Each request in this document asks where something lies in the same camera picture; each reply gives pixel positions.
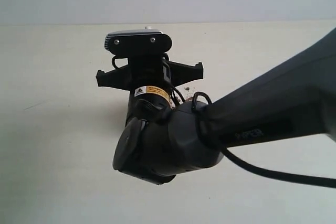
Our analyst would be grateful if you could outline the brown beans and white grains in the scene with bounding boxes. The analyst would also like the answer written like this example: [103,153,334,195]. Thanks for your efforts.
[170,84,196,108]

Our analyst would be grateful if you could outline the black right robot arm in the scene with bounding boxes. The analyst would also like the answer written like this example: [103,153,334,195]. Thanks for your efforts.
[96,29,335,188]

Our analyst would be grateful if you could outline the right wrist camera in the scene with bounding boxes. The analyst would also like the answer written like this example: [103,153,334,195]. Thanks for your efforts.
[104,28,172,56]

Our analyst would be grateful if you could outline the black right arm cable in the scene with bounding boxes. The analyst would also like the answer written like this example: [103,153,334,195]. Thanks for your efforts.
[111,53,336,189]

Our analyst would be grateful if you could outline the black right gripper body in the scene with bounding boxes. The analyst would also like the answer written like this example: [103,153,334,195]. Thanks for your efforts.
[96,53,204,92]

